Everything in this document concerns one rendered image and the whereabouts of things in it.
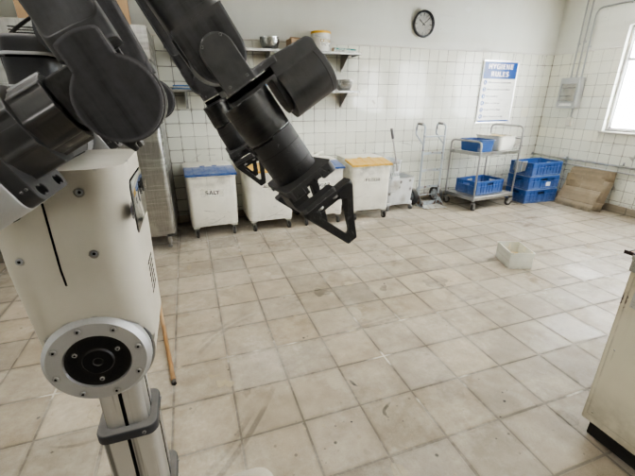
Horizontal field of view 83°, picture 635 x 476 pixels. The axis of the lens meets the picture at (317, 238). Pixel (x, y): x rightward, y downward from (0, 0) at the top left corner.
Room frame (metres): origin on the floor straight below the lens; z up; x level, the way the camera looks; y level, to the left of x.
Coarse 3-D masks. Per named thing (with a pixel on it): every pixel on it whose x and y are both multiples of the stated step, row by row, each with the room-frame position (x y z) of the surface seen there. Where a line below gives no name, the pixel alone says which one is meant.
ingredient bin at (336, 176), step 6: (318, 156) 4.80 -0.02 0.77; (324, 156) 4.80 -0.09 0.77; (336, 162) 4.47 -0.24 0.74; (336, 168) 4.31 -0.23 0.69; (342, 168) 4.34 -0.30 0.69; (330, 174) 4.30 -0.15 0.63; (336, 174) 4.32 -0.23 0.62; (342, 174) 4.37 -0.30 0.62; (318, 180) 4.25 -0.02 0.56; (324, 180) 4.27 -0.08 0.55; (330, 180) 4.29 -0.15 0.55; (336, 180) 4.33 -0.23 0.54; (336, 204) 4.34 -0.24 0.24; (330, 210) 4.31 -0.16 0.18; (336, 210) 4.34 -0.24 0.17; (336, 216) 4.37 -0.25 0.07; (306, 222) 4.21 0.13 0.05
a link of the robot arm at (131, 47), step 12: (96, 0) 0.78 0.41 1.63; (108, 0) 0.79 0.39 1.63; (108, 12) 0.78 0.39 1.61; (120, 12) 0.80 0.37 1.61; (120, 24) 0.79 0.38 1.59; (120, 36) 0.79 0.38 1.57; (132, 36) 0.80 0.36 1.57; (120, 48) 0.79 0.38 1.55; (132, 48) 0.79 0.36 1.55; (144, 60) 0.79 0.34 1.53; (168, 96) 0.79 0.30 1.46; (168, 108) 0.79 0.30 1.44
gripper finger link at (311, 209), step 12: (348, 180) 0.40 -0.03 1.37; (324, 192) 0.39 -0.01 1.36; (336, 192) 0.40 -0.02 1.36; (348, 192) 0.40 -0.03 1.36; (288, 204) 0.43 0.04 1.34; (300, 204) 0.40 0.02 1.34; (312, 204) 0.38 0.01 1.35; (324, 204) 0.39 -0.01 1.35; (348, 204) 0.41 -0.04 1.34; (312, 216) 0.38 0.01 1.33; (348, 216) 0.41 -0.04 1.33; (324, 228) 0.40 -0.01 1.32; (336, 228) 0.41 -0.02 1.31; (348, 228) 0.42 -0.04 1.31; (348, 240) 0.42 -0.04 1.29
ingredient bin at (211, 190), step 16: (192, 176) 3.77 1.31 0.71; (208, 176) 3.83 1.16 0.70; (224, 176) 3.89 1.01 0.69; (192, 192) 3.78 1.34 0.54; (208, 192) 3.83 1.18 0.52; (224, 192) 3.90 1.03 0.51; (192, 208) 3.78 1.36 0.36; (208, 208) 3.83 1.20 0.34; (224, 208) 3.90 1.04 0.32; (192, 224) 3.80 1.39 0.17; (208, 224) 3.84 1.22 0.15; (224, 224) 3.91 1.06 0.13
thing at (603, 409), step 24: (624, 312) 1.25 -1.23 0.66; (624, 336) 1.23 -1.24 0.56; (600, 360) 1.28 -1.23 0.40; (624, 360) 1.20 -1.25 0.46; (600, 384) 1.25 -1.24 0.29; (624, 384) 1.18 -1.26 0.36; (600, 408) 1.22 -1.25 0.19; (624, 408) 1.15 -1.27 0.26; (600, 432) 1.21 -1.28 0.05; (624, 432) 1.12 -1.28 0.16; (624, 456) 1.12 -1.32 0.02
